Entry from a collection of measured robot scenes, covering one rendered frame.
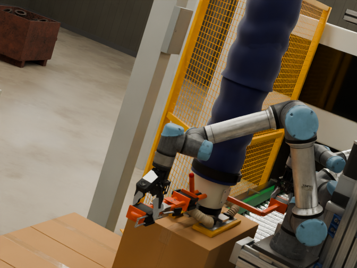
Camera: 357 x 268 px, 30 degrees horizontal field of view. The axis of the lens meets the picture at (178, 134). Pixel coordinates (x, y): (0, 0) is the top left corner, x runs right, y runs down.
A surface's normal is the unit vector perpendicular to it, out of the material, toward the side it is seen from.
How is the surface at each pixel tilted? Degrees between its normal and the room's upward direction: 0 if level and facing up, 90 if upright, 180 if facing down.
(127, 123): 90
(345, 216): 90
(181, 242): 90
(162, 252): 90
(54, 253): 0
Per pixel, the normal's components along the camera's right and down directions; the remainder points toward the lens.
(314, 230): 0.05, 0.36
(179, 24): 0.85, 0.37
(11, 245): 0.31, -0.93
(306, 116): 0.03, 0.14
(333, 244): -0.48, 0.04
